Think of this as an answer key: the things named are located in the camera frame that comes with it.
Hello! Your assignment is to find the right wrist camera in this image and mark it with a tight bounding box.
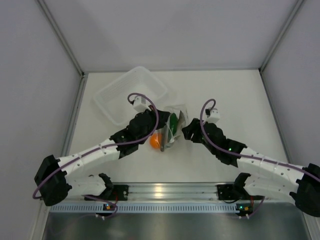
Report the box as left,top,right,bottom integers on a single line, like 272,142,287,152
205,108,221,124

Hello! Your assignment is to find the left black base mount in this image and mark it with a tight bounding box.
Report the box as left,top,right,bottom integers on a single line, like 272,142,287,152
107,184,129,201

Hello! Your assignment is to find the right aluminium frame post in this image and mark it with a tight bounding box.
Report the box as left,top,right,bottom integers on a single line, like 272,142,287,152
259,0,307,73

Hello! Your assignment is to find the clear zip top bag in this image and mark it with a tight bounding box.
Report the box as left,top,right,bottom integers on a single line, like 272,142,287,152
157,104,189,152

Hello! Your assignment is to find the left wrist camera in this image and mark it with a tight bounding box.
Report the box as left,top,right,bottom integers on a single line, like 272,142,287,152
132,95,150,113

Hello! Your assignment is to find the white slotted cable duct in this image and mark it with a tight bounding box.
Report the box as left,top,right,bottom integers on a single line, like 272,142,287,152
50,202,250,214

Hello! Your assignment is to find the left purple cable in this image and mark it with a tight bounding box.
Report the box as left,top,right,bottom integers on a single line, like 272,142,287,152
33,92,161,200

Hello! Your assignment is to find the aluminium frame post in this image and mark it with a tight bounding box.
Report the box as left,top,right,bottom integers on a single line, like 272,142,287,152
259,0,307,73
37,0,85,76

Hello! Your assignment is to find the fake orange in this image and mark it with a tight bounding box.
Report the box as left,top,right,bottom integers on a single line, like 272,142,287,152
149,133,162,149

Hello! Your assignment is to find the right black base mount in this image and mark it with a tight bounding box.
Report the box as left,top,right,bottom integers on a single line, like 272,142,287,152
216,184,245,203

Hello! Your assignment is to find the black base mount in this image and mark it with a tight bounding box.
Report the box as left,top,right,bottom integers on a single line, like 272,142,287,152
216,184,245,203
107,184,129,201

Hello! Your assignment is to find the left aluminium frame post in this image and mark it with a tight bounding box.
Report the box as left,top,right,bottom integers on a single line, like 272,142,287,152
37,0,85,76

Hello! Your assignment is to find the fake green cucumber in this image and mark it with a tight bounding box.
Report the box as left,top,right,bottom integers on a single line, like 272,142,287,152
169,112,179,135

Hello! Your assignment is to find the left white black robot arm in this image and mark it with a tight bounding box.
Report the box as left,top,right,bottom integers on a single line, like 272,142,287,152
32,109,171,206

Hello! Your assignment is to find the purple cable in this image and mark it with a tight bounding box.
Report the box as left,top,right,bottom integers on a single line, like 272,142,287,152
200,98,320,183
33,92,161,200

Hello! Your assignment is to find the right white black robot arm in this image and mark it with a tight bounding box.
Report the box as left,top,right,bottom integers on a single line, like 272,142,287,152
182,118,320,218

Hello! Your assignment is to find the translucent white plastic basket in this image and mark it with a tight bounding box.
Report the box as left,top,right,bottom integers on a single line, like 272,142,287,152
93,66,168,126

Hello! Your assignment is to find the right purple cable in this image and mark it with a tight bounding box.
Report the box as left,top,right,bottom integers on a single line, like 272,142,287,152
200,98,320,183

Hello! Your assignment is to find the aluminium mounting rail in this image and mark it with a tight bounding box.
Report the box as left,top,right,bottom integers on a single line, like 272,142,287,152
62,181,312,202

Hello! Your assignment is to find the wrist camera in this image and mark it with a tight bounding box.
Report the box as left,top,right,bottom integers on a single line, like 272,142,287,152
132,95,150,113
205,108,221,124

